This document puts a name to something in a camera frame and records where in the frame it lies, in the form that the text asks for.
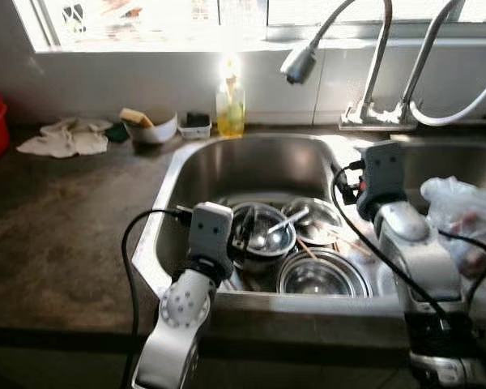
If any steel spoon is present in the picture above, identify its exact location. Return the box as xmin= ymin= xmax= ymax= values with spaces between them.
xmin=267 ymin=208 xmax=311 ymax=249

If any shallow stainless steel bowl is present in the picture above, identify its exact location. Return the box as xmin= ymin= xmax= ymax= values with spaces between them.
xmin=280 ymin=197 xmax=346 ymax=246

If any stainless steel double sink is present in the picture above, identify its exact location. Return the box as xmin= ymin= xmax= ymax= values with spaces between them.
xmin=132 ymin=133 xmax=486 ymax=322

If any brown wooden chopstick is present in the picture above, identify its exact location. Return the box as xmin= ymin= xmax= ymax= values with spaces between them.
xmin=297 ymin=237 xmax=318 ymax=262

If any wide stainless steel bowl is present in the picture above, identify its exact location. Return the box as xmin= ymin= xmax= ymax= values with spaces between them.
xmin=276 ymin=250 xmax=373 ymax=298

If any small clear plastic tray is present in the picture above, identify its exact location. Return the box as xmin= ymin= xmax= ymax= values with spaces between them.
xmin=178 ymin=111 xmax=214 ymax=141

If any yellow dish soap bottle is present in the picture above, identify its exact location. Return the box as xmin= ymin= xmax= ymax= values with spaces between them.
xmin=215 ymin=71 xmax=247 ymax=139

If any clear plastic bag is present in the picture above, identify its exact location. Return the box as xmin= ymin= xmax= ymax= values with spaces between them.
xmin=420 ymin=176 xmax=486 ymax=278

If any white bowl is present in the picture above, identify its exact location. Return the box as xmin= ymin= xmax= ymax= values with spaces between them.
xmin=123 ymin=111 xmax=180 ymax=146

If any chrome faucet pipe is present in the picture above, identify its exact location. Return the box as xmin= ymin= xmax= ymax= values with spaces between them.
xmin=399 ymin=0 xmax=464 ymax=127

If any yellow sponge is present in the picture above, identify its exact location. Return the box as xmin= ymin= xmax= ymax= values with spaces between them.
xmin=118 ymin=107 xmax=156 ymax=129

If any green scouring pad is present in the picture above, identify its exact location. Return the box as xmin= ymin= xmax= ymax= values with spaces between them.
xmin=105 ymin=121 xmax=133 ymax=145

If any beige cloth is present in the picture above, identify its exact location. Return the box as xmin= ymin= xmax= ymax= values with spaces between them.
xmin=15 ymin=117 xmax=115 ymax=160

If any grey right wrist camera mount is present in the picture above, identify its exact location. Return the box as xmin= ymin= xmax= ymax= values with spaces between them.
xmin=360 ymin=141 xmax=407 ymax=220

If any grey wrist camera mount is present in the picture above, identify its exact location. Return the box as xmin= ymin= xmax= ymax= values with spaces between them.
xmin=360 ymin=141 xmax=407 ymax=220
xmin=185 ymin=202 xmax=235 ymax=267

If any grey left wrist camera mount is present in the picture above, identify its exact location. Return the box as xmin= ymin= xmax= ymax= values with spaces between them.
xmin=185 ymin=202 xmax=235 ymax=267

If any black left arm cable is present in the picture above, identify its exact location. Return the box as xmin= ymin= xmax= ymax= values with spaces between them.
xmin=120 ymin=205 xmax=194 ymax=389

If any white hose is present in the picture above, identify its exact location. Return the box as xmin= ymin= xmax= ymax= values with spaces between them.
xmin=408 ymin=75 xmax=486 ymax=127

